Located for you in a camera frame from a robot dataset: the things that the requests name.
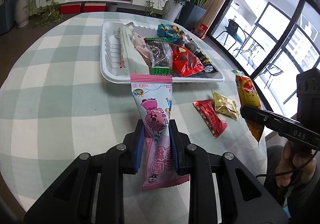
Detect small red candy packet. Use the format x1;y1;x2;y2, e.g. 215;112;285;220
193;99;228;138

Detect pink cartoon snack packet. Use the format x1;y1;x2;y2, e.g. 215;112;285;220
130;74;189;191

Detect gold foil snack packet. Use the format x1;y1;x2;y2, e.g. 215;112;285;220
212;90;240;119

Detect orange snack packet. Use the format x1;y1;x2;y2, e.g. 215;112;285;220
232;70;264;143

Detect large red snack bag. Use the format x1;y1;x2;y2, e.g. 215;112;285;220
170;44;204;77

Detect black chocolate snack packet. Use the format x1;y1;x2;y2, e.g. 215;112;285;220
184;41;218;74

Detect white pale snack bag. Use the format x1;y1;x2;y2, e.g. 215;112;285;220
113;22;150;76

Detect clear green nut packet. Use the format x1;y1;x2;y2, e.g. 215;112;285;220
144;38;173;75

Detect pale pink snack packet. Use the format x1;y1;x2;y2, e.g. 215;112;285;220
131;32;152;67

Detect blue Tuc cracker packet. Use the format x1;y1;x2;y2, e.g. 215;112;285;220
157;24;190;45

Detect person's right hand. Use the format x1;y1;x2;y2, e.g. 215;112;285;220
276;141;317;184

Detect white plastic tray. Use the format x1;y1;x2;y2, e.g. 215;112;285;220
100;21;225;84

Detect green checked tablecloth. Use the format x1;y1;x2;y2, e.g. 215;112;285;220
1;12;267;209

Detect balcony glass table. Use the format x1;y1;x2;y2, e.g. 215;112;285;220
235;35;265;65

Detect red bag on floor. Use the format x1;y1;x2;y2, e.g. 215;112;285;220
193;24;208;39

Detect black balcony chair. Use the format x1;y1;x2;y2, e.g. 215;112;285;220
214;19;248;56

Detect small grey pot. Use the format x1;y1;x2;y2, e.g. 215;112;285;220
106;3;118;12

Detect red storage box right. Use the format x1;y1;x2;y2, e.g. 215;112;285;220
82;2;107;13

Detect red storage box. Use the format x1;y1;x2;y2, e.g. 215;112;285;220
60;3;81;15
82;2;107;13

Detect red storage box left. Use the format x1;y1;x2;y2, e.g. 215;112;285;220
60;3;81;15

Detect trailing pothos plant left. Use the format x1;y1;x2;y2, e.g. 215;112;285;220
29;0;62;27

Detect plant in white ribbed pot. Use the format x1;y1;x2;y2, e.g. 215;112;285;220
15;0;30;28

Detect tall plant blue pot left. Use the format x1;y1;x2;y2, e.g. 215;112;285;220
0;0;22;36

